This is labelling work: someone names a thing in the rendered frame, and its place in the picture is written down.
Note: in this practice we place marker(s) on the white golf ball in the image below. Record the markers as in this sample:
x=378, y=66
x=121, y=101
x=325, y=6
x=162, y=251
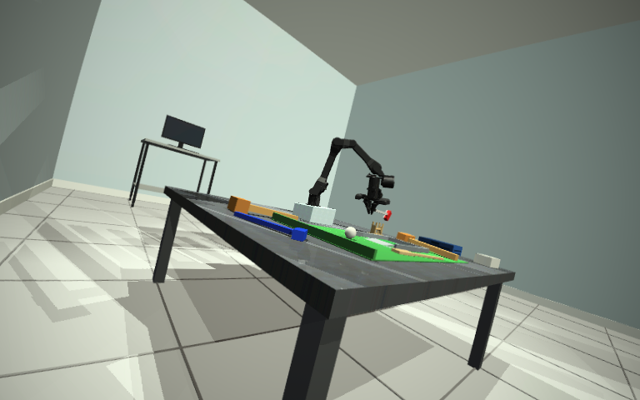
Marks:
x=350, y=232

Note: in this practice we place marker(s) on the orange flat bar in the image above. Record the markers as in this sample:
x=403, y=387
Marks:
x=237, y=204
x=411, y=239

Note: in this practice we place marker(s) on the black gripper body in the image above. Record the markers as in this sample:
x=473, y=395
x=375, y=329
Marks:
x=372, y=195

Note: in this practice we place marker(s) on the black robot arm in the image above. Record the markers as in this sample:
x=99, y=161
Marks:
x=375, y=167

